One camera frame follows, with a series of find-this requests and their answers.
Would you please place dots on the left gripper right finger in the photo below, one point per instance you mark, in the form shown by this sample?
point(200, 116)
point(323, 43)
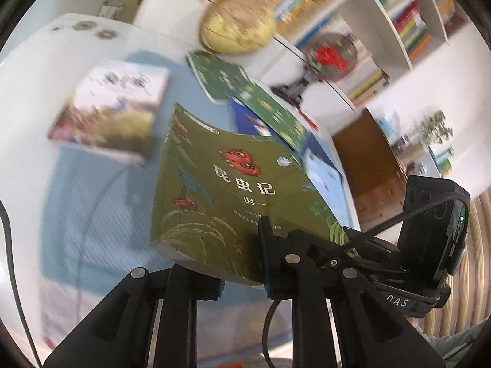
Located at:
point(343, 312)

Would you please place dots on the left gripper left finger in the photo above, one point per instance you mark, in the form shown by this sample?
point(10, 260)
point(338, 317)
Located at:
point(145, 315)

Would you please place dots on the olive green insect book 04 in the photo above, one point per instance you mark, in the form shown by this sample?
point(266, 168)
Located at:
point(213, 188)

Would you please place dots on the tan cover rabbit book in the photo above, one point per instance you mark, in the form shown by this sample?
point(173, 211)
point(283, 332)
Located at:
point(112, 110)

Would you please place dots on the dark blue Aesop fables book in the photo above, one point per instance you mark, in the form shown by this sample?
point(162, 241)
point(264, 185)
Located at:
point(245, 121)

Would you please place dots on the green insect book 03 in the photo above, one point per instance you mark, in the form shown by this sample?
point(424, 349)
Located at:
point(273, 114)

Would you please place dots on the brown wooden cabinet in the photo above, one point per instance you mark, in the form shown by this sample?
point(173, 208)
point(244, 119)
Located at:
point(377, 181)

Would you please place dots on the blue quilted table mat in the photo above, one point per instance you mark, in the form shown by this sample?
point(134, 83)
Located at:
point(96, 228)

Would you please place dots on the light blue red-edged book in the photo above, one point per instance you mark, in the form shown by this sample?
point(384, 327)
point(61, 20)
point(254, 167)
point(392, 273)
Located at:
point(329, 183)

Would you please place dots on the royal blue book underneath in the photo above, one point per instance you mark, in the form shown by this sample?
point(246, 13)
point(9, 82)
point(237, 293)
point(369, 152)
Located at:
point(316, 153)

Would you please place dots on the red flower round fan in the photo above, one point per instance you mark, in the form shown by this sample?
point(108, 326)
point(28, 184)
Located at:
point(331, 56)

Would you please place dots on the white bookshelf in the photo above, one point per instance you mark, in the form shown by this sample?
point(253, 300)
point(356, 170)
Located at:
point(395, 36)

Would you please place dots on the dark green book by globe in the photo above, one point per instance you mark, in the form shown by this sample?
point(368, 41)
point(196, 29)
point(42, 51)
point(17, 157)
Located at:
point(220, 80)

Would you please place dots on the yellow desk globe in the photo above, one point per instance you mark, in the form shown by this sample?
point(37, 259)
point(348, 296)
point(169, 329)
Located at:
point(236, 27)

